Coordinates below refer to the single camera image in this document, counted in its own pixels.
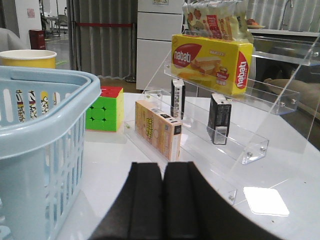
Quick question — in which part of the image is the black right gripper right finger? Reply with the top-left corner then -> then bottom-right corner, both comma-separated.
163,162 -> 278,240

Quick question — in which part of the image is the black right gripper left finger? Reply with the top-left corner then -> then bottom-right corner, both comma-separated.
89,162 -> 163,240

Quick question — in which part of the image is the black tissue pack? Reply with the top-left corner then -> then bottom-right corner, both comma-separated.
170,78 -> 186,120
207,93 -> 232,145

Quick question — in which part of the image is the light blue plastic basket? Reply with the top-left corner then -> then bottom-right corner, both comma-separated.
0,66 -> 101,240

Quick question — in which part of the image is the colourful rubik's cube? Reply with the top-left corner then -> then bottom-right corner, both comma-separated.
85,85 -> 124,132

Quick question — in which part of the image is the clear acrylic display shelf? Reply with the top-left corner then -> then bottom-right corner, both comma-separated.
123,31 -> 320,207

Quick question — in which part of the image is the yellow nabati wafer box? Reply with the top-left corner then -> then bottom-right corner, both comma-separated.
171,34 -> 253,96

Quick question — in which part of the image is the yellow popcorn paper cup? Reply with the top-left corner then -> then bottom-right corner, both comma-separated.
0,49 -> 57,69

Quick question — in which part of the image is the yellow snack bag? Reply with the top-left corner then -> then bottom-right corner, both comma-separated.
182,0 -> 254,43

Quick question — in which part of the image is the white cabinet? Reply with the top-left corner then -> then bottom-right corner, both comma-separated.
136,0 -> 184,90

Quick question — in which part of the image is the red barrier belt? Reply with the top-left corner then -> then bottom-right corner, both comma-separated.
76,22 -> 134,28

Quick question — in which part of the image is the red box on floor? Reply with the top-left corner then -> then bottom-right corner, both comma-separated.
29,29 -> 46,50

